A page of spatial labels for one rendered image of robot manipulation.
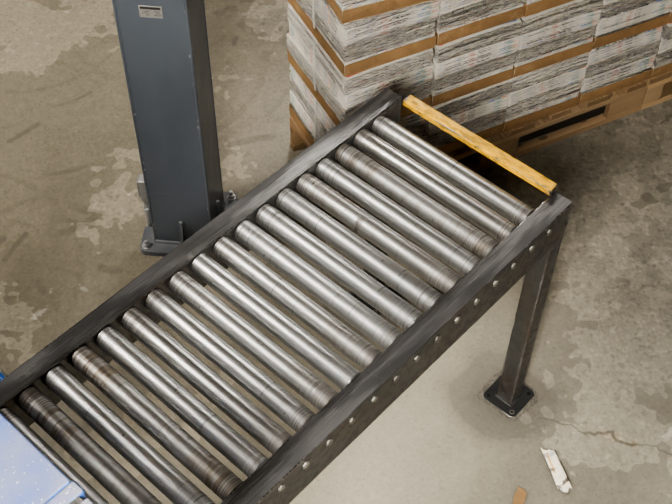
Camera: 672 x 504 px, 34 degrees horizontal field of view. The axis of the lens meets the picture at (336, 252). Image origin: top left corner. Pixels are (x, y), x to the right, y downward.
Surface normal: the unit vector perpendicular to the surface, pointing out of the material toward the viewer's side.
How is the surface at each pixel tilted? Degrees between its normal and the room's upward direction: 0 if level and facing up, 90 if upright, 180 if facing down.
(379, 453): 0
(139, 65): 90
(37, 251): 0
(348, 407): 0
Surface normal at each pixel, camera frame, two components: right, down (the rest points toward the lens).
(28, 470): 0.01, -0.63
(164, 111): -0.10, 0.77
